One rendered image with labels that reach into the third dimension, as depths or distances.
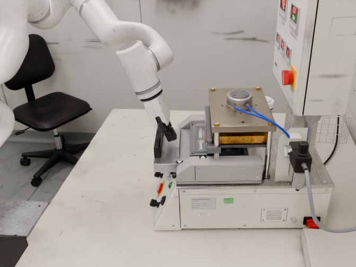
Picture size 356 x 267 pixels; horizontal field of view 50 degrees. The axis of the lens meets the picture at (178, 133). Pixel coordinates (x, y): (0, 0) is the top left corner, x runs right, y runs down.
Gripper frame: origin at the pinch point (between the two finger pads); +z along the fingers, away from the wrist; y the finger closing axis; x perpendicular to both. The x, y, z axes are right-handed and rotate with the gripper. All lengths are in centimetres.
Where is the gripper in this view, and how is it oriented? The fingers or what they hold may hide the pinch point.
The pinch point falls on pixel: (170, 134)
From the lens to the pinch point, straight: 123.3
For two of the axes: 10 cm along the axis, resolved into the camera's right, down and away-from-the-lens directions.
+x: 9.2, -3.1, -2.2
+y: -0.4, 5.0, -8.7
